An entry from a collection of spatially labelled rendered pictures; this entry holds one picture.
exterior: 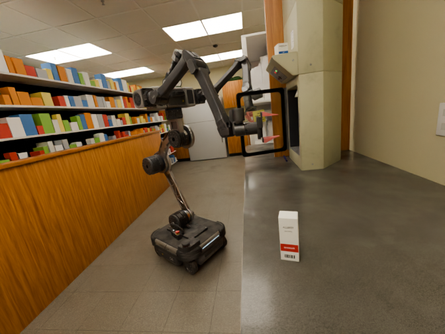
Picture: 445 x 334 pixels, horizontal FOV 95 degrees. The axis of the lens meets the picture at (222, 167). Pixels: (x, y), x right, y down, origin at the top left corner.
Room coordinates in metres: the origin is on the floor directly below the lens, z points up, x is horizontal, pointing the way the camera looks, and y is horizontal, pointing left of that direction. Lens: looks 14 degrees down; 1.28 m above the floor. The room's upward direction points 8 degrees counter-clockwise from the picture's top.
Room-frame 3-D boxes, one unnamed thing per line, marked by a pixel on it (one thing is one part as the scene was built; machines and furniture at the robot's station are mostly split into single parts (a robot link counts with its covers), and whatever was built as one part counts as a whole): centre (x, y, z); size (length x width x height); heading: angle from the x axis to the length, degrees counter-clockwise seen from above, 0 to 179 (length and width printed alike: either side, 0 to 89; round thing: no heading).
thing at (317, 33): (1.16, -0.56, 1.32); 0.32 x 0.25 x 0.77; 172
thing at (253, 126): (0.97, -0.17, 1.20); 0.07 x 0.07 x 0.10; 82
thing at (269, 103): (1.31, -0.29, 1.19); 0.30 x 0.01 x 0.40; 95
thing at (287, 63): (1.19, -0.38, 1.46); 0.32 x 0.11 x 0.10; 172
